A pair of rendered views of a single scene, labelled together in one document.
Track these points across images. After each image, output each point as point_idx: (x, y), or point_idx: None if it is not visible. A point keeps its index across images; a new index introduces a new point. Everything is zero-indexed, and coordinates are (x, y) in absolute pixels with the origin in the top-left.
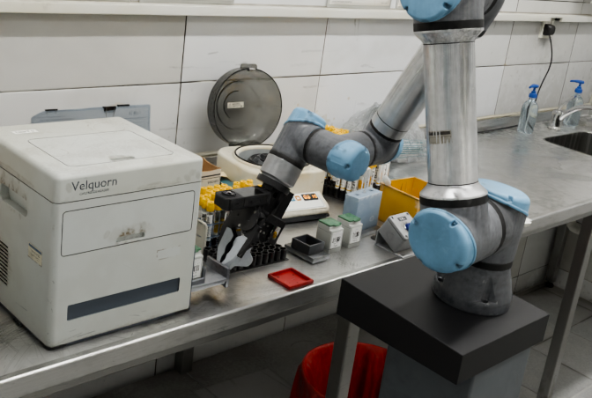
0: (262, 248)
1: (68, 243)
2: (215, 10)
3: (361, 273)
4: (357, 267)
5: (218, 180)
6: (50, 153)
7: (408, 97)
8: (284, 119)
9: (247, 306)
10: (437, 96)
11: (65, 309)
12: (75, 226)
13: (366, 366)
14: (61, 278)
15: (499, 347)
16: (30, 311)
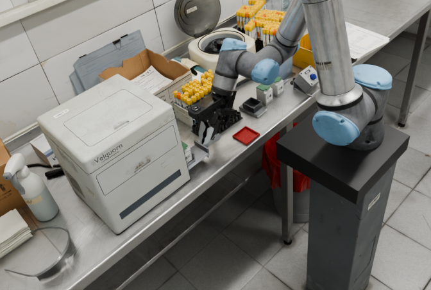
0: None
1: (106, 188)
2: None
3: (287, 133)
4: (285, 113)
5: (190, 77)
6: (77, 135)
7: (297, 21)
8: (224, 2)
9: (224, 166)
10: (317, 39)
11: (118, 215)
12: (106, 178)
13: None
14: (109, 204)
15: (380, 171)
16: (101, 215)
